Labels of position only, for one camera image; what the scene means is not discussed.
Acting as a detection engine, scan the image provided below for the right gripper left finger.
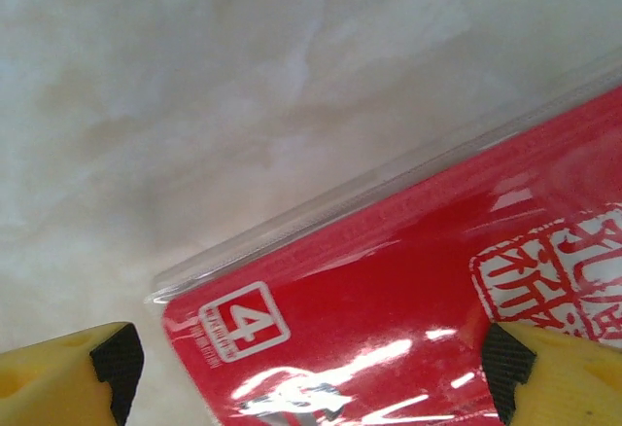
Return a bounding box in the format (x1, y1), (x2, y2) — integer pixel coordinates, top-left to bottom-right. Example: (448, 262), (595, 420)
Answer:
(0, 321), (146, 426)

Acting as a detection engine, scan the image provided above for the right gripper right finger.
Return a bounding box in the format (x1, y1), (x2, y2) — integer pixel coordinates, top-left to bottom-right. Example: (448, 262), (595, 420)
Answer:
(480, 322), (622, 426)

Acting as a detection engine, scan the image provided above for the red plastic packet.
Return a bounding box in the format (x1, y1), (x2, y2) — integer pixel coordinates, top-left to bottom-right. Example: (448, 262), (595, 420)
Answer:
(145, 55), (622, 426)

